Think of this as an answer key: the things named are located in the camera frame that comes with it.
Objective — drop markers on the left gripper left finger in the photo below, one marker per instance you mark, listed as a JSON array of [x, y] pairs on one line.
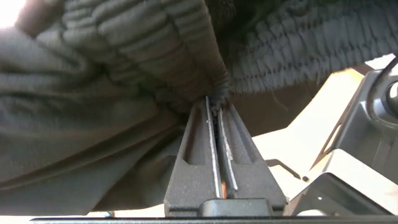
[[192, 180]]

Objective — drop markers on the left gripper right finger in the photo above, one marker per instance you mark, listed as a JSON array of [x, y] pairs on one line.
[[258, 180]]

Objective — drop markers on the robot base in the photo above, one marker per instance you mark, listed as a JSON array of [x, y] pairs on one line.
[[357, 140]]

